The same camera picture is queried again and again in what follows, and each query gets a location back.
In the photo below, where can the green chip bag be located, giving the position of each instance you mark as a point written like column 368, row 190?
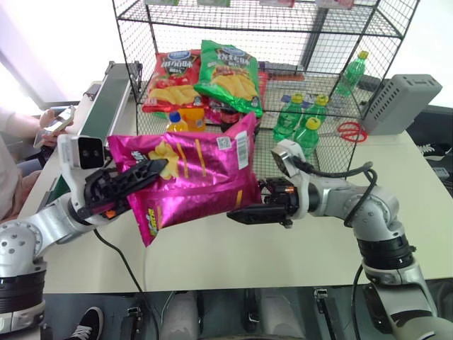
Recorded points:
column 228, row 76

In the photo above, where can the orange soda bottle blue cap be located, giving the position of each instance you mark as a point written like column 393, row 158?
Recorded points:
column 176, row 124

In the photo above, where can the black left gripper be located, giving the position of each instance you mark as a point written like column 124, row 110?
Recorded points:
column 101, row 193

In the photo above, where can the grey plastic box device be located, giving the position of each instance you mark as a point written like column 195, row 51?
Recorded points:
column 396, row 102

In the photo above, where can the red flat object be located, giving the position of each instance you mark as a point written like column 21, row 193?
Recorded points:
column 288, row 76

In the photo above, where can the black side table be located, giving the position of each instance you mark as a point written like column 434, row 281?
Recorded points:
column 433, row 131

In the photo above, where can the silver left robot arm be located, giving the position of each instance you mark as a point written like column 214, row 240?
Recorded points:
column 21, row 244

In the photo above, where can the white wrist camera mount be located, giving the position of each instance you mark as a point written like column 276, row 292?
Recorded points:
column 288, row 156
column 72, row 152

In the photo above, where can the black white sneaker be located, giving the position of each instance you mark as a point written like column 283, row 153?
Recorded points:
column 86, row 324

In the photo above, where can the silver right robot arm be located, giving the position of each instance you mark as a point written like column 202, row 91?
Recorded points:
column 375, row 207

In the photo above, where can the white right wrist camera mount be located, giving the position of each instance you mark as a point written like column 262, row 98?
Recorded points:
column 288, row 156

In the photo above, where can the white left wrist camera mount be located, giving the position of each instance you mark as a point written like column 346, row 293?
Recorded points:
column 72, row 152

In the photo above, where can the magenta chip bag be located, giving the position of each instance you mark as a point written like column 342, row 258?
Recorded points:
column 205, row 170

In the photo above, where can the red box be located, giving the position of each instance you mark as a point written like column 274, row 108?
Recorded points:
column 277, row 3

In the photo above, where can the green belt conveyor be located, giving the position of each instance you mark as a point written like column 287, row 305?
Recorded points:
column 106, row 102

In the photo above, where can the dark cola bottle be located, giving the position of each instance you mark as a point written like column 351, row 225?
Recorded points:
column 229, row 118

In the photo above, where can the person in light clothing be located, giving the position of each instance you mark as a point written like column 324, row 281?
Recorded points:
column 14, row 170

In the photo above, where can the white smartphone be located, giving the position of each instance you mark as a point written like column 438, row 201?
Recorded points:
column 65, row 117

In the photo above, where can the person bare hand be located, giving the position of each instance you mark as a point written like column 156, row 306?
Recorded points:
column 51, row 139
column 49, row 118

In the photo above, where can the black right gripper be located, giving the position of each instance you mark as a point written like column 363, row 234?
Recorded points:
column 283, row 193

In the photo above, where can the red chip bag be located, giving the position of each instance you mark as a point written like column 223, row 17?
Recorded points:
column 173, row 83

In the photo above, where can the red scissors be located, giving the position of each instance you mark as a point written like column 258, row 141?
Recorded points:
column 354, row 134

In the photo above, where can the green bottle yellow cap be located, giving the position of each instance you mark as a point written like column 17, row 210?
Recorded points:
column 306, row 138
column 286, row 120
column 315, row 111
column 350, row 76

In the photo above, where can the pink white box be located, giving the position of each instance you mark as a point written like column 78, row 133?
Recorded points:
column 334, row 3

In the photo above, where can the green box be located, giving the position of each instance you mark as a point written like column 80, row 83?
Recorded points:
column 161, row 1
column 212, row 2

